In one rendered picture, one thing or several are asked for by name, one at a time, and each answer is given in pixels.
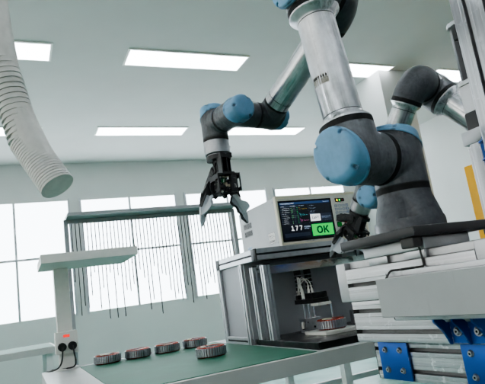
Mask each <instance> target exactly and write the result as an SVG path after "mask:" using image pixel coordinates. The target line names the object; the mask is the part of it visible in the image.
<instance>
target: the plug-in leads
mask: <svg viewBox="0 0 485 384"><path fill-rule="evenodd" d="M301 278H303V277H301ZM301 278H300V279H299V277H297V284H298V292H297V296H295V298H296V300H300V299H305V294H304V290H303V289H302V283H301V281H302V280H303V281H305V282H306V283H307V285H308V282H309V283H310V281H309V280H308V279H305V278H303V279H301ZM306 280H307V281H308V282H307V281H306ZM303 281H302V282H303ZM310 286H311V283H310ZM307 291H308V293H310V290H309V285H308V288H307ZM300 292H301V295H300ZM311 292H312V293H313V292H314V291H313V288H312V286H311Z"/></svg>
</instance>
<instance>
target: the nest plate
mask: <svg viewBox="0 0 485 384"><path fill-rule="evenodd" d="M353 330H356V326H355V325H347V326H346V327H345V328H338V329H333V330H331V329H330V330H326V331H319V330H317V329H316V330H312V331H305V335H331V334H338V333H342V332H346V331H353Z"/></svg>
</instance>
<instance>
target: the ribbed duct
mask: <svg viewBox="0 0 485 384"><path fill-rule="evenodd" d="M0 120H1V124H2V128H3V130H4V133H5V135H6V137H5V138H6V140H7V141H8V145H9V147H10V150H11V151H12V153H13V154H14V156H15V158H16V159H17V160H18V161H19V163H20V164H21V166H22V167H23V169H24V170H25V171H26V173H27V175H28V176H29V177H30V179H31V180H32V182H33V183H34V184H35V186H36V187H37V189H38V191H39V192H40V193H41V194H42V196H43V197H45V198H51V197H56V196H59V195H60V194H62V193H64V192H65V191H66V190H68V189H69V187H70V186H71V185H72V182H73V177H72V175H71V174H70V173H69V171H68V170H67V168H66V167H65V166H64V164H63V163H62V162H61V160H60V159H59V157H58V156H57V154H56V153H55V152H54V150H53V148H52V146H51V145H50V144H49V141H48V139H47V138H46V136H45V134H44V132H43V130H42V128H41V126H40V123H39V121H38V119H37V117H36V114H35V113H34V109H33V106H32V103H31V102H30V98H29V94H28V93H27V88H26V85H25V83H24V79H23V75H22V73H21V69H20V67H19V63H18V57H17V53H16V49H15V44H14V36H13V32H12V27H11V18H10V12H9V7H8V0H0Z"/></svg>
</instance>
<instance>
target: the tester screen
mask: <svg viewBox="0 0 485 384"><path fill-rule="evenodd" d="M279 210H280V215H281V220H282V229H283V234H284V239H285V240H293V239H300V238H314V237H322V236H330V235H316V236H313V232H312V227H311V224H318V223H326V222H333V219H329V220H319V221H311V217H310V214H316V213H331V210H330V202H329V200H314V201H302V202H291V203H279ZM297 225H303V228H304V231H295V232H291V228H290V226H297ZM298 232H311V235H307V236H299V237H291V238H286V237H285V234H289V233H298ZM331 235H335V232H334V234H331Z"/></svg>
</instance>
